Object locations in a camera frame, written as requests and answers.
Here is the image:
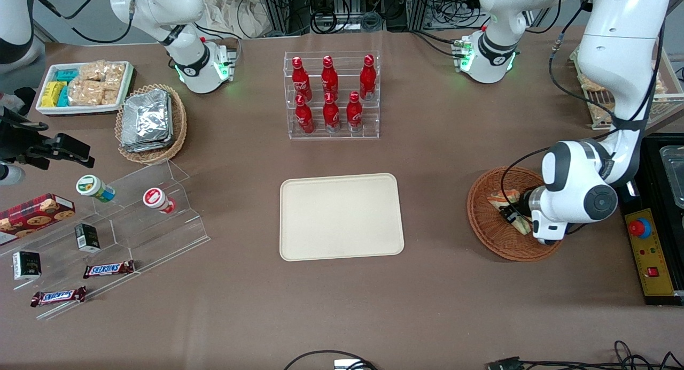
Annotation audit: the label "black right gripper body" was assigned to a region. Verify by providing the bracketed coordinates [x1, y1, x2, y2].
[0, 107, 52, 165]

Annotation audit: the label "triangular sandwich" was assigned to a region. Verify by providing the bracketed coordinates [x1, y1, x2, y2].
[486, 189, 533, 235]

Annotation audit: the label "round brown wicker basket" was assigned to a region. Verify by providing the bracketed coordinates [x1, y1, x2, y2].
[467, 166, 569, 262]

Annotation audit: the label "white rectangular snack tray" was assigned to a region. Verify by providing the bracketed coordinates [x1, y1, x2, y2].
[35, 61, 136, 117]

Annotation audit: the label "oval tan wicker basket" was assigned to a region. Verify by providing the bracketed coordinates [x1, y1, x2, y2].
[115, 83, 188, 165]

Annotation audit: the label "cream plastic serving tray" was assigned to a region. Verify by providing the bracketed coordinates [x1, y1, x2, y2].
[279, 173, 405, 262]

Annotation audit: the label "green lid snack cup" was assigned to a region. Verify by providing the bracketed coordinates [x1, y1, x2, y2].
[75, 174, 116, 204]

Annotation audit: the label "yellow snack packet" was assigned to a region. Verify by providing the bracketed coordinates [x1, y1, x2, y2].
[41, 81, 68, 108]

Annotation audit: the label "red tartan cookie box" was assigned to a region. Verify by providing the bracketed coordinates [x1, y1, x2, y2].
[0, 193, 76, 246]

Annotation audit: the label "silver foil pack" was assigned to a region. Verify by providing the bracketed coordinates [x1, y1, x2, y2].
[122, 89, 172, 146]
[120, 92, 175, 153]

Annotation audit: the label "small black green box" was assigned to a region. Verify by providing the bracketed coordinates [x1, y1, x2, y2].
[74, 223, 102, 253]

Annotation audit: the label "red emergency stop button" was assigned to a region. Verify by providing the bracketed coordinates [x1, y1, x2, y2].
[628, 218, 653, 240]

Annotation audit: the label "red lid snack cup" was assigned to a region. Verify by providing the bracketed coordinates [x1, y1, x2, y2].
[143, 187, 177, 215]

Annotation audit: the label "yellow control panel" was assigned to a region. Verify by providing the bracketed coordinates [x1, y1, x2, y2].
[624, 208, 677, 297]

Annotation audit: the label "black machine base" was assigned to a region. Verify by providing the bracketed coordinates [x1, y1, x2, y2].
[619, 135, 684, 306]

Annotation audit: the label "small black white box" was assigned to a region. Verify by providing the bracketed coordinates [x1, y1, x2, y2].
[12, 251, 42, 281]

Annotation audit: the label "clear acrylic stepped stand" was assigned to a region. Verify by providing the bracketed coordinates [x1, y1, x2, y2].
[0, 159, 212, 321]

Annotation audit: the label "Snickers chocolate bar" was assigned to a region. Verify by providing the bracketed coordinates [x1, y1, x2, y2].
[82, 260, 136, 280]
[30, 286, 87, 308]

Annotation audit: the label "clear plastic container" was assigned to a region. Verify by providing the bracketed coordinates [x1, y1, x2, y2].
[659, 145, 684, 210]

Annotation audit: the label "wrapped bread pack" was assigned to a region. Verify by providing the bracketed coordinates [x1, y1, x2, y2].
[579, 73, 607, 93]

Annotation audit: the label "red cola bottle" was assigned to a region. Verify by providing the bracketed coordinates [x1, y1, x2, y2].
[292, 57, 313, 102]
[323, 92, 341, 134]
[321, 56, 340, 99]
[359, 55, 377, 101]
[346, 91, 364, 133]
[295, 95, 316, 135]

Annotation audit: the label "clear acrylic bottle rack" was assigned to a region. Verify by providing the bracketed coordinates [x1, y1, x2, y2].
[284, 51, 381, 141]

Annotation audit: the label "beige crumpled cloth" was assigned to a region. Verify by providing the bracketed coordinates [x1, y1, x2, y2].
[200, 0, 269, 40]

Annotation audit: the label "grey power strip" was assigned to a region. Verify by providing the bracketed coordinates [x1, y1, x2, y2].
[312, 14, 383, 33]

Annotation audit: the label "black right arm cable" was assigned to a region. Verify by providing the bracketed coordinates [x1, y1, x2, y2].
[33, 0, 135, 45]

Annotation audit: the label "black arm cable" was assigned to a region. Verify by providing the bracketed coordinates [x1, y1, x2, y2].
[500, 0, 666, 237]
[33, 0, 135, 45]

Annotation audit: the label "cream wire rack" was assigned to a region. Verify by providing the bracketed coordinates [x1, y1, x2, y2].
[569, 44, 684, 131]

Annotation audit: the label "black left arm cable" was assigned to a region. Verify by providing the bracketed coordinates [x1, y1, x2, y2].
[500, 0, 666, 237]

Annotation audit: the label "black plug with cable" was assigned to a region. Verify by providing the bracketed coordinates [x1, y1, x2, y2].
[485, 356, 620, 370]

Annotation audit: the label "tangled black cables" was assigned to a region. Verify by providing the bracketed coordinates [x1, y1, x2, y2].
[613, 340, 684, 370]

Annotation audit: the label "aluminium frame post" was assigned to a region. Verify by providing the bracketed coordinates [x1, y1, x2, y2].
[406, 0, 435, 32]
[260, 0, 292, 37]

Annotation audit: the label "black looped table cable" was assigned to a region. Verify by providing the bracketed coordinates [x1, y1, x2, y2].
[283, 350, 378, 370]

